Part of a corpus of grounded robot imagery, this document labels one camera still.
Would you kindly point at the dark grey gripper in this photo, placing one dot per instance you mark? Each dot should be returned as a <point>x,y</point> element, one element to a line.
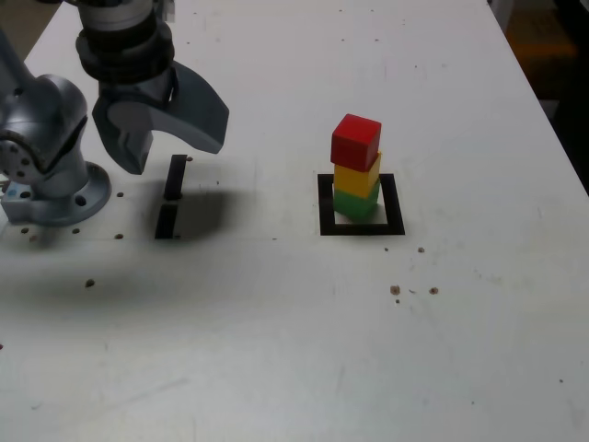
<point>138,89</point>

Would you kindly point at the red cube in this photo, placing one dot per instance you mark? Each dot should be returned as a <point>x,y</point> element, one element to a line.
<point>354,138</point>

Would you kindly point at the yellow cube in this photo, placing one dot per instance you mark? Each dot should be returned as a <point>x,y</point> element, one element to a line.
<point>354,179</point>

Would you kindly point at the green cube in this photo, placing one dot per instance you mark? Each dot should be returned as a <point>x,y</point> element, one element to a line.
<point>354,207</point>

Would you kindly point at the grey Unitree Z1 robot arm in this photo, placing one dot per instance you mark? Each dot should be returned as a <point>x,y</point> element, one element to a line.
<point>46,115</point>

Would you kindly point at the black tape square outline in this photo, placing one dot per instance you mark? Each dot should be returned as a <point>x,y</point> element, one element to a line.
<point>361,230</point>

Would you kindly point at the black tape strip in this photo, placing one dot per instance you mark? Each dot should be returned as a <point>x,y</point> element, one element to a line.
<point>166,221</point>

